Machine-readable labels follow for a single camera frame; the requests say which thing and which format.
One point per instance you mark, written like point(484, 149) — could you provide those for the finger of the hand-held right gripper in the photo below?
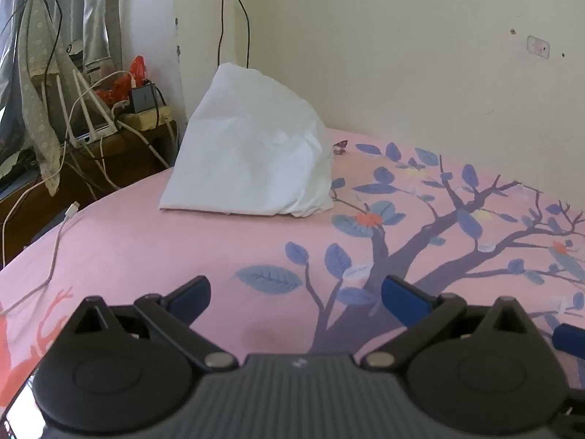
point(569, 336)

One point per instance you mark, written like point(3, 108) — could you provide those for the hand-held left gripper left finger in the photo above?
point(194, 295)

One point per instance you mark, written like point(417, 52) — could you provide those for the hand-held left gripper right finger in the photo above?
point(406, 299)

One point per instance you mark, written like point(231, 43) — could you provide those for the pink floral bedsheet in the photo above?
point(183, 247)

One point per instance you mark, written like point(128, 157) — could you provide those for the dark wooden nightstand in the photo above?
point(128, 160)

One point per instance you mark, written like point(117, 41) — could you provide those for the white pillow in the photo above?
point(247, 146)

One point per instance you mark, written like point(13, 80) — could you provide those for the white router with antennas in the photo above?
point(91, 128)

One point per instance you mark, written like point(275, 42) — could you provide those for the black power adapter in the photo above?
point(142, 98)

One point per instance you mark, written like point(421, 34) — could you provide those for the dark glossy phone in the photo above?
point(18, 416)

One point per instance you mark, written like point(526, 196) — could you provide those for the red plastic bag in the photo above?
point(137, 66)

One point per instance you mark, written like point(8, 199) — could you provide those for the grey floral cloth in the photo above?
point(39, 100)

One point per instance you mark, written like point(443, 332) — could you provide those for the silver grey curtain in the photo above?
point(96, 9)

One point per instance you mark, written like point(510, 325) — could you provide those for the clear wall hook plate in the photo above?
point(538, 46)

